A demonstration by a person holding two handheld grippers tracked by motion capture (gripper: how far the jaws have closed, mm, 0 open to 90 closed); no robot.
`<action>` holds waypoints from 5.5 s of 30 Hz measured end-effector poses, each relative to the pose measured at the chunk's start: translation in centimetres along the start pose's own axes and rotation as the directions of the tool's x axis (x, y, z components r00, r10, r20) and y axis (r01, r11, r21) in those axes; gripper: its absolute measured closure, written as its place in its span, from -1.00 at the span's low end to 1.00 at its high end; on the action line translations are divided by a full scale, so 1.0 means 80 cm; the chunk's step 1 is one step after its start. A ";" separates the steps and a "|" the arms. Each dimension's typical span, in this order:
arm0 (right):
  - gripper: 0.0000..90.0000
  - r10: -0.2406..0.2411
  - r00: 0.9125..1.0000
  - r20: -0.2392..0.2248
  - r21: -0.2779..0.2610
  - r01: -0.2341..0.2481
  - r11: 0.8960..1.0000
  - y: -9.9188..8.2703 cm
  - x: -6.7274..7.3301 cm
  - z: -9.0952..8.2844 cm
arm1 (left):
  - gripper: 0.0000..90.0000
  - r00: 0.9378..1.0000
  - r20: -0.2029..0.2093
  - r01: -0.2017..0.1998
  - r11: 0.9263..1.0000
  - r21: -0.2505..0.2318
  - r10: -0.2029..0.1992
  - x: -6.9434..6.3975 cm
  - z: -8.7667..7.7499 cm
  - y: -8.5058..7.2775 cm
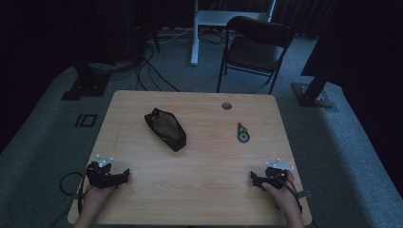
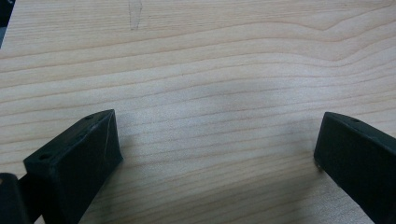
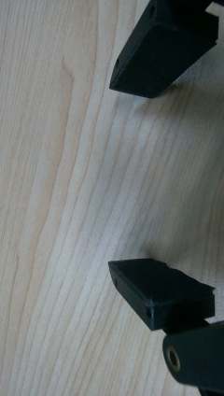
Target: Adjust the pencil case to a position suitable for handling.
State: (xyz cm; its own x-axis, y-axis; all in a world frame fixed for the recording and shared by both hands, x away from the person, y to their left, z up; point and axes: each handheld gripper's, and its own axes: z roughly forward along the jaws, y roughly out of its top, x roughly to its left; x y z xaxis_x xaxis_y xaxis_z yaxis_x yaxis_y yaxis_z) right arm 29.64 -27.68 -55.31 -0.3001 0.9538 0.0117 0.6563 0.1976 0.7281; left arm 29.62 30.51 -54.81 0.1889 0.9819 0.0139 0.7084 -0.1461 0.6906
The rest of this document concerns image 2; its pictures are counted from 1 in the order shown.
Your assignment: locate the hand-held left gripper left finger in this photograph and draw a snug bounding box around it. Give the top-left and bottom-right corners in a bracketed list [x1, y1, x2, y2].
[22, 108, 124, 224]

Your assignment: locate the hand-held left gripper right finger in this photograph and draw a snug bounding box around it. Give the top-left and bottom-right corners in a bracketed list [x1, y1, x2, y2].
[313, 111, 396, 224]

